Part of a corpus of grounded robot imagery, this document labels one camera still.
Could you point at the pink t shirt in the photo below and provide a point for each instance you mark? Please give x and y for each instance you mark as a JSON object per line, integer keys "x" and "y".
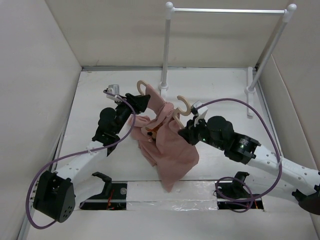
{"x": 159, "y": 142}

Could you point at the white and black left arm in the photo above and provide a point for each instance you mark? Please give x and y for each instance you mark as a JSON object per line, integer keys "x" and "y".
{"x": 62, "y": 191}

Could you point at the white clothes rack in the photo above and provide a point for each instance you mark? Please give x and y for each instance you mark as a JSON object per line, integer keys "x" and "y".
{"x": 224, "y": 37}

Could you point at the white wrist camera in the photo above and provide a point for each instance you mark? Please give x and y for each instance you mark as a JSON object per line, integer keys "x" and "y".
{"x": 199, "y": 111}
{"x": 113, "y": 92}

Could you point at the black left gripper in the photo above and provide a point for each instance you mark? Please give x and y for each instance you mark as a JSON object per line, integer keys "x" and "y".
{"x": 138, "y": 102}

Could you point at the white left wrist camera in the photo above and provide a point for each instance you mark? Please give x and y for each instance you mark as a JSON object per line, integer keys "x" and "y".
{"x": 113, "y": 92}

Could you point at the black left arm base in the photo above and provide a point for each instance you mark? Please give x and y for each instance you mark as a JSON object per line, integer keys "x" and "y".
{"x": 113, "y": 196}

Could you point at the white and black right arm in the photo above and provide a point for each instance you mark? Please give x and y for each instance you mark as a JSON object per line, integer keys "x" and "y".
{"x": 295, "y": 182}

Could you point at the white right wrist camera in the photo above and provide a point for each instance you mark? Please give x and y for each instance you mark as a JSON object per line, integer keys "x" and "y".
{"x": 199, "y": 111}

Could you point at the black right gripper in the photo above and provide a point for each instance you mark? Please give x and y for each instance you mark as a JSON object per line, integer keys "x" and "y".
{"x": 188, "y": 133}

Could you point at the beige wooden hanger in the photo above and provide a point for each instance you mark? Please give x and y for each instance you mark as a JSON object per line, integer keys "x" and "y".
{"x": 178, "y": 111}

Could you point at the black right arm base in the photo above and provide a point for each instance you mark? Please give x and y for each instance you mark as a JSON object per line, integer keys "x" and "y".
{"x": 230, "y": 190}

